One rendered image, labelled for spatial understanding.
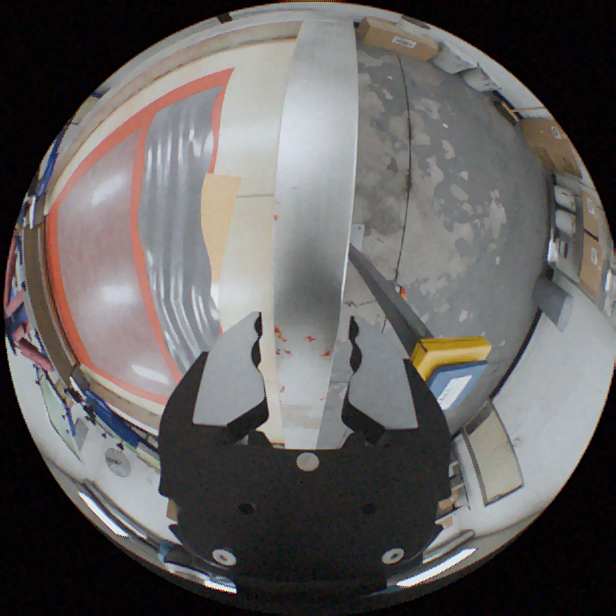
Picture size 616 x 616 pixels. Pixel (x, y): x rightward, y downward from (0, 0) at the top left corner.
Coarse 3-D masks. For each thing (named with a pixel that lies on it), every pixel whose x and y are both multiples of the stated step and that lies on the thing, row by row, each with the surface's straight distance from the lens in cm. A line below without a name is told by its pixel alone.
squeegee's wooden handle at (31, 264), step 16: (32, 240) 59; (32, 256) 58; (32, 272) 58; (32, 288) 58; (32, 304) 58; (48, 320) 59; (48, 336) 59; (48, 352) 60; (64, 352) 62; (64, 368) 62; (64, 384) 64
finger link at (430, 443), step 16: (416, 384) 9; (416, 400) 8; (432, 400) 9; (416, 416) 8; (432, 416) 8; (384, 432) 8; (400, 432) 7; (416, 432) 8; (432, 432) 8; (448, 432) 8; (400, 448) 7; (416, 448) 7; (432, 448) 8; (448, 448) 8; (432, 464) 7; (448, 464) 8; (448, 480) 8; (448, 496) 8; (368, 512) 7
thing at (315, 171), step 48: (192, 48) 24; (336, 48) 16; (288, 96) 12; (336, 96) 12; (288, 144) 10; (336, 144) 10; (48, 192) 62; (288, 192) 10; (336, 192) 10; (288, 240) 10; (336, 240) 10; (288, 288) 11; (336, 288) 11; (288, 336) 12; (336, 336) 13; (96, 384) 63; (288, 384) 16; (288, 432) 23
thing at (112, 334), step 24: (72, 312) 47; (96, 312) 33; (120, 312) 27; (144, 312) 23; (72, 336) 58; (96, 336) 39; (120, 336) 30; (144, 336) 25; (96, 360) 48; (120, 360) 35; (144, 360) 29; (168, 360) 25; (120, 384) 45; (144, 384) 35; (168, 384) 30
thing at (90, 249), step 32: (128, 128) 26; (96, 160) 31; (128, 160) 23; (64, 192) 45; (96, 192) 28; (128, 192) 21; (64, 224) 41; (96, 224) 27; (128, 224) 21; (64, 256) 42; (96, 256) 28; (128, 256) 21; (64, 288) 47; (96, 288) 30; (128, 288) 23
